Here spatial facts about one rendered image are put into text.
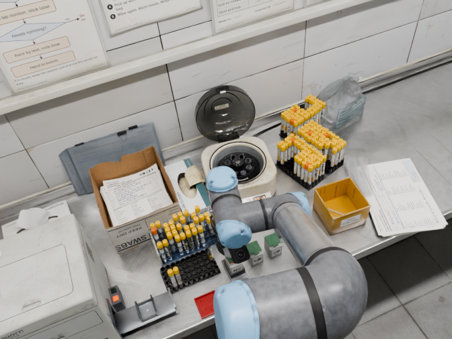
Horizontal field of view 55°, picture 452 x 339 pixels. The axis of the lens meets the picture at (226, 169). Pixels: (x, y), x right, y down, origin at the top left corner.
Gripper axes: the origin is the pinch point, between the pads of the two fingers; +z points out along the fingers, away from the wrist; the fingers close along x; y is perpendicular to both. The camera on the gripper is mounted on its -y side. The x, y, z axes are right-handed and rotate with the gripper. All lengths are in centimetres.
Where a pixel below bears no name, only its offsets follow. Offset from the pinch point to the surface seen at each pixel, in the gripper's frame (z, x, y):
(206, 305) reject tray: 9.6, 12.3, -6.1
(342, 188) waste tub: 4.6, -44.9, 10.6
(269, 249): 4.7, -11.8, 0.3
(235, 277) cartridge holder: 8.4, 1.2, -2.1
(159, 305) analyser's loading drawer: 5.8, 25.2, -1.9
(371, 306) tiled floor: 97, -67, -1
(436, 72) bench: 10, -120, 51
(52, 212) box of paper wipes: 4, 49, 45
